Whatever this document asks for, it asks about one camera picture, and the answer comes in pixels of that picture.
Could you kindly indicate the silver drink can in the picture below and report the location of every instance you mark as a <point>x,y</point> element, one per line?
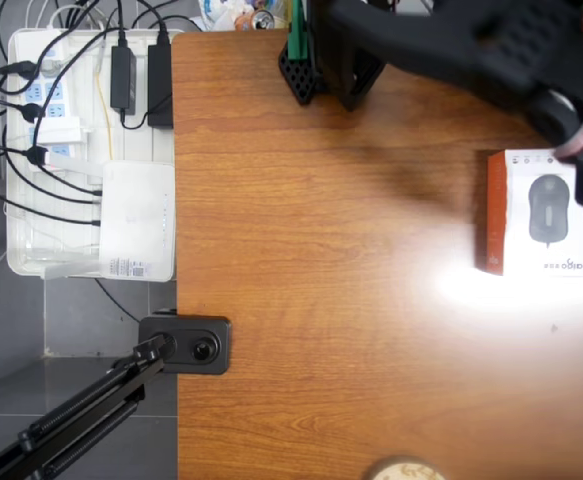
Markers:
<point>262,20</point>

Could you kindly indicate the printed plastic bag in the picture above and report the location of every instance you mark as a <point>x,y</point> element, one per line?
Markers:
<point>221,12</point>

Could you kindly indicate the black clamp boom stand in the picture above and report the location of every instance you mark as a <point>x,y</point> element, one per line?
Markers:
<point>191,345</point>

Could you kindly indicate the round wooden coaster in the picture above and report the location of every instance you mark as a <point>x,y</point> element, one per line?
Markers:
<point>406,470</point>

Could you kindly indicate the green table clamp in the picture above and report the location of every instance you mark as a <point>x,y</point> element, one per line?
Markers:
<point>298,30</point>

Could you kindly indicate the white orange mouse box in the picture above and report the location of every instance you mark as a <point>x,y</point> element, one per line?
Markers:
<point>521,215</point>

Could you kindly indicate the white plug adapter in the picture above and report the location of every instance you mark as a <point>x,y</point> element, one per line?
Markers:
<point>61,131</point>

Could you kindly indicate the white power strip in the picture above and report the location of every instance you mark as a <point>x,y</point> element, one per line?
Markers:
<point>53,92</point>

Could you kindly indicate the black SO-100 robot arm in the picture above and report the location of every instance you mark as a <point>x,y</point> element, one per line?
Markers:
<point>446,40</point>

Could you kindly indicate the white wifi router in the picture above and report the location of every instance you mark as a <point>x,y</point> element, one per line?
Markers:
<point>138,220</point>

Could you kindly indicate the slim black power adapter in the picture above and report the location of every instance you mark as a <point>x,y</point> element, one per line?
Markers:
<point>123,80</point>

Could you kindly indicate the wide black power adapter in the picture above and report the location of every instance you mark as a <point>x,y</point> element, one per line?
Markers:
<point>160,85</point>

